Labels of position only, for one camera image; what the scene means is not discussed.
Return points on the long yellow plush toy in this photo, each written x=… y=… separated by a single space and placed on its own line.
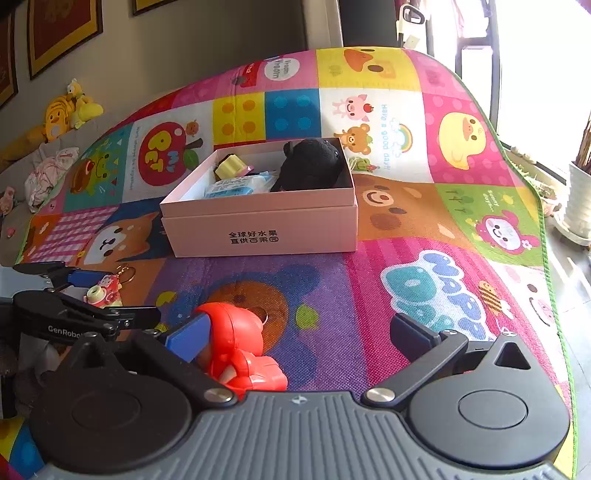
x=23 y=145

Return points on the glossy red toy figure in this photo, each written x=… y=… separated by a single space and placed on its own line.
x=235 y=337

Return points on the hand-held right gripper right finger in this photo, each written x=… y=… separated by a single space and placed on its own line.
x=408 y=333

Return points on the yellow tiger plush toy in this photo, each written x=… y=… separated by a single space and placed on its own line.
x=60 y=117

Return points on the colourful cartoon play mat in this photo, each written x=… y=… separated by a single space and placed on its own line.
x=415 y=300

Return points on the narrow dark picture frame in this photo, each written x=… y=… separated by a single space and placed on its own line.
x=7 y=60

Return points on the small pink toy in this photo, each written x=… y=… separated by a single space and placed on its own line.
x=7 y=199

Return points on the black plush toy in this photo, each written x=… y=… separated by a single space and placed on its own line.
x=311 y=164

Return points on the small dark picture frame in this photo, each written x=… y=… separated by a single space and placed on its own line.
x=152 y=5

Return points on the blue white wet wipes packet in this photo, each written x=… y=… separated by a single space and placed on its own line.
x=235 y=187

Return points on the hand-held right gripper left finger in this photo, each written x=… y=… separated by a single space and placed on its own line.
x=187 y=339

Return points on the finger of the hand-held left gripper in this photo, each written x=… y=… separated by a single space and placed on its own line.
x=134 y=316
x=85 y=278

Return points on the floral white cloth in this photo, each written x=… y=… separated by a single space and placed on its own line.
x=48 y=177

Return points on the pink cardboard box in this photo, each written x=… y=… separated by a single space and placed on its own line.
x=258 y=230

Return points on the grey sofa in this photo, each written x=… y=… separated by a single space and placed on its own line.
x=14 y=230

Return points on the white plant pot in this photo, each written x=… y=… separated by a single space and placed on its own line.
x=579 y=203

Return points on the yellow duck plush toy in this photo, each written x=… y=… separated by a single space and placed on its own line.
x=83 y=108

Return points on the large dark picture frame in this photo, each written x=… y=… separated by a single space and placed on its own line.
x=64 y=32

